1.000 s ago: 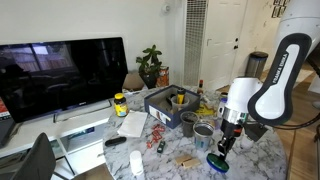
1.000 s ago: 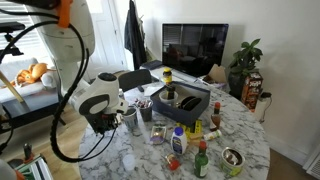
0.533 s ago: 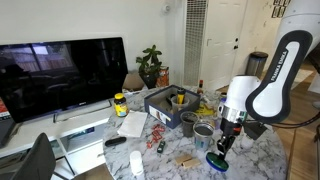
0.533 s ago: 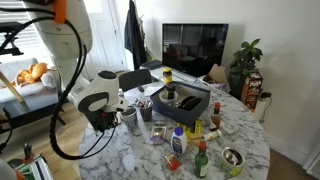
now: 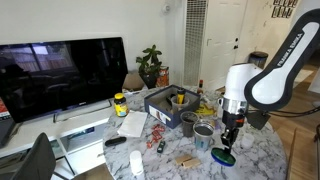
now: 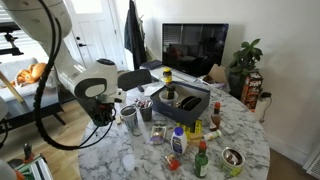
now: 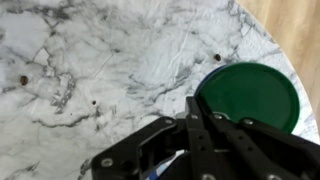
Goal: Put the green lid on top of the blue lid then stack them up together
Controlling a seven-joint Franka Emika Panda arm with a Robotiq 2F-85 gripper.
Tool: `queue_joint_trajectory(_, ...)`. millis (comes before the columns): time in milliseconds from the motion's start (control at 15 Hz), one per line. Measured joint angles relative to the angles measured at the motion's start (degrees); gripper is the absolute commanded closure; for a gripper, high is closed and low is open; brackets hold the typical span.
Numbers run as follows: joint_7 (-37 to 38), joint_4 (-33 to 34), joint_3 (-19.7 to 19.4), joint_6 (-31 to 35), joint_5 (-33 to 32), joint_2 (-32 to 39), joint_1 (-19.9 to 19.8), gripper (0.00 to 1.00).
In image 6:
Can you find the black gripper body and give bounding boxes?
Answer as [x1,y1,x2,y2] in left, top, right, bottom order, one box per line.
[90,99,118,120]

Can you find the vitamin bottle yellow lid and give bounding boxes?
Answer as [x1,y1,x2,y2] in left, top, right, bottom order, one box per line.
[162,67,173,85]

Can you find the small jar red lid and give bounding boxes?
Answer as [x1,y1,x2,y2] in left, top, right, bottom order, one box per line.
[164,153,182,172]

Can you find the silver metal cup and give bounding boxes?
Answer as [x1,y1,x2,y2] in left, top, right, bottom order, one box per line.
[119,105,139,132]

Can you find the dark grey cup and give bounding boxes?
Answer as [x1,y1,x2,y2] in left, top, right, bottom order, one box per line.
[137,99,154,123]

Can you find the small clear plastic cup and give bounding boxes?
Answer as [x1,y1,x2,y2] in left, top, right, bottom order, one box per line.
[122,153,136,172]

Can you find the black office chair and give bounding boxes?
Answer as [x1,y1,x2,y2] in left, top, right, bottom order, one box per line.
[117,68,154,93]

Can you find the white plastic bowl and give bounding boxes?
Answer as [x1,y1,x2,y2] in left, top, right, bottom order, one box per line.
[158,90,179,107]

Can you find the white television stand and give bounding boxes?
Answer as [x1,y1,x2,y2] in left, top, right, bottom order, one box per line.
[139,64,231,91]

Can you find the yellow bottle black cap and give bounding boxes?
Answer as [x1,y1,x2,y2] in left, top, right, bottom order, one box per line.
[165,83,177,100]

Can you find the dark laptop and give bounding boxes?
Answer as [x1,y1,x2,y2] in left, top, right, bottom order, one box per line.
[141,59,163,71]

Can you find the navy cardboard box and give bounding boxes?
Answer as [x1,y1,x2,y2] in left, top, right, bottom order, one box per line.
[149,81,212,128]

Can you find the white bottle blue cap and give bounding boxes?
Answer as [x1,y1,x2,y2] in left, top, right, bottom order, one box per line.
[170,126,188,156]

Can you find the white panel door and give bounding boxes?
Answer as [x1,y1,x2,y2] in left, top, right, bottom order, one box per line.
[64,0,128,73]

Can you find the black item in box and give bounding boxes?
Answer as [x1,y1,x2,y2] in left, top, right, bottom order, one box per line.
[179,95,203,112]

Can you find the dark hanging jacket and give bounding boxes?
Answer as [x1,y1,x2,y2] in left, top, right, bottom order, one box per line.
[123,0,148,71]

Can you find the orange plush toy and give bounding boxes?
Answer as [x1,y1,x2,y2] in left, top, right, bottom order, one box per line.
[9,62,48,88]

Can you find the black low table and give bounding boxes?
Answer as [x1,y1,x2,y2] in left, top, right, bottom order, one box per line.
[0,96,68,134]

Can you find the yellow snack packet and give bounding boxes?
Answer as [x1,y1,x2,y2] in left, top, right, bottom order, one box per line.
[175,119,204,140]

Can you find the tan wooden piece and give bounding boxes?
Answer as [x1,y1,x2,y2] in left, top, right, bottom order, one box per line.
[188,132,204,147]

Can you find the grey sofa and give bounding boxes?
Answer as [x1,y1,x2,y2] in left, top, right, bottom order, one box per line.
[0,57,63,104]

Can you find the light wooden beam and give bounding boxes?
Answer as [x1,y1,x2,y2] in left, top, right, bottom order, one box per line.
[0,71,25,104]

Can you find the green glass bottle red cap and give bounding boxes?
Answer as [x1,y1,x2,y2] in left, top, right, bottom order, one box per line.
[193,140,210,179]

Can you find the small white lying bottle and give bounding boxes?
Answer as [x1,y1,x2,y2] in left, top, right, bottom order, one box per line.
[203,129,223,142]

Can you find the brown sauce bottle red cap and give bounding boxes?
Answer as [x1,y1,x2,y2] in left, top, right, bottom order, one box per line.
[209,101,222,132]

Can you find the window with blinds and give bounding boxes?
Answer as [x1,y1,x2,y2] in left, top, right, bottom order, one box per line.
[0,6,44,64]

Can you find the black flat screen television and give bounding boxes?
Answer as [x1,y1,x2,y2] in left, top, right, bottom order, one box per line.
[162,23,230,78]

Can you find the brown cardboard piece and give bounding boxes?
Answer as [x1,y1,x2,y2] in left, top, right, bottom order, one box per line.
[203,63,228,84]

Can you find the open tin green label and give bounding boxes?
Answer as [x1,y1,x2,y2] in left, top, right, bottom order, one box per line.
[220,147,246,178]

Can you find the orange printed cardboard box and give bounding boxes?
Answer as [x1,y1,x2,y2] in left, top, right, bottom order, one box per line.
[240,71,264,113]

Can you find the green potted plant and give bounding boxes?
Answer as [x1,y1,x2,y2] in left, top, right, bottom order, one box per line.
[228,38,264,99]

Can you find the white floor vent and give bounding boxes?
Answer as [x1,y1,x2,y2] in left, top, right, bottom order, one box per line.
[303,146,320,180]

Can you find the white frame green stripes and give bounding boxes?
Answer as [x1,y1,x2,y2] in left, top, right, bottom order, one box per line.
[14,154,54,180]

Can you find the black camera tripod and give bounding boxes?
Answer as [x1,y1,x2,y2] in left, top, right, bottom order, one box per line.
[0,21,27,66]

